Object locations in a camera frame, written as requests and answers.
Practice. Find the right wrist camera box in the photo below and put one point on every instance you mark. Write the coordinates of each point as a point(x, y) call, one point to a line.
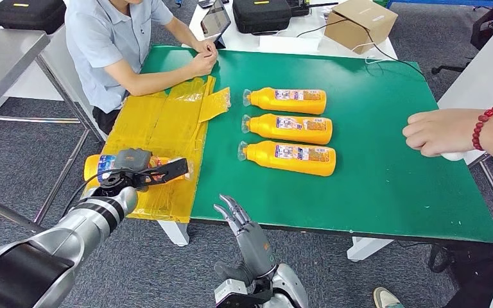
point(233, 295)

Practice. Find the black radio device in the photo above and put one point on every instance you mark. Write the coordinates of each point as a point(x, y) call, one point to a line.
point(298, 7)

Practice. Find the black carrying case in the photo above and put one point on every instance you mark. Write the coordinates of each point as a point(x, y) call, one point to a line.
point(261, 15)
point(29, 17)

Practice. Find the black office chair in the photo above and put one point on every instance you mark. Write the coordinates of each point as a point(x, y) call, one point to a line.
point(484, 29)

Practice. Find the black bag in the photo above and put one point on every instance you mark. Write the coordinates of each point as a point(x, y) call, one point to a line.
point(476, 259)

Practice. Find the white desk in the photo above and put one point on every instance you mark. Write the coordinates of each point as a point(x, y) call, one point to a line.
point(246, 41)

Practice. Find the brown cardboard box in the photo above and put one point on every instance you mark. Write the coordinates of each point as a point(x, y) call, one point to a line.
point(359, 25)

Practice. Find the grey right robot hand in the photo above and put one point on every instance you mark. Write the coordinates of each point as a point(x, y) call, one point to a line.
point(253, 246)

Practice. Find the white side table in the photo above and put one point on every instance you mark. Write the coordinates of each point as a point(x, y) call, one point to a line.
point(55, 63)
point(484, 76)

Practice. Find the grey steel table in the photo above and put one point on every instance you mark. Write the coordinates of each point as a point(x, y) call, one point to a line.
point(0, 63)

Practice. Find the white table leg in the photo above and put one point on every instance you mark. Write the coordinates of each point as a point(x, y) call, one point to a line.
point(176, 233)
point(365, 248)

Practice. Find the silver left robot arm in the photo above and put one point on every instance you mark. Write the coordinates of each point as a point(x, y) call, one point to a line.
point(80, 225)

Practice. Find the blue steel rack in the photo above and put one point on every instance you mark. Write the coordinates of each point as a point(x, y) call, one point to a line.
point(442, 2)

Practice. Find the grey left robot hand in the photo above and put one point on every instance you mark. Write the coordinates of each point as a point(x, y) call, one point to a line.
point(131, 159)

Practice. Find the person's hand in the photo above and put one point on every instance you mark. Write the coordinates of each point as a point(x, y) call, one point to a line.
point(438, 131)

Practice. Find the dark tablet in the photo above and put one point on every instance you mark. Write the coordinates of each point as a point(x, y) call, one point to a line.
point(215, 21)

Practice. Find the person's right hand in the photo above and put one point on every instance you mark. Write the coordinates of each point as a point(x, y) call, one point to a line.
point(202, 63)

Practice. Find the yellow taped cardboard sheet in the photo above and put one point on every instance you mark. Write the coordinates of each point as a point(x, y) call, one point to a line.
point(153, 127)

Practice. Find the person's left hand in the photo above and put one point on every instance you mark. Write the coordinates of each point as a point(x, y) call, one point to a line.
point(206, 46)

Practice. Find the dark smartphone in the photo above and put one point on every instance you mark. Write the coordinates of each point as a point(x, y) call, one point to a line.
point(207, 3)

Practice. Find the orange detergent bottle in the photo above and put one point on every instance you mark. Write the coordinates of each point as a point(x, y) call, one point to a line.
point(272, 159)
point(91, 170)
point(272, 102)
point(272, 129)

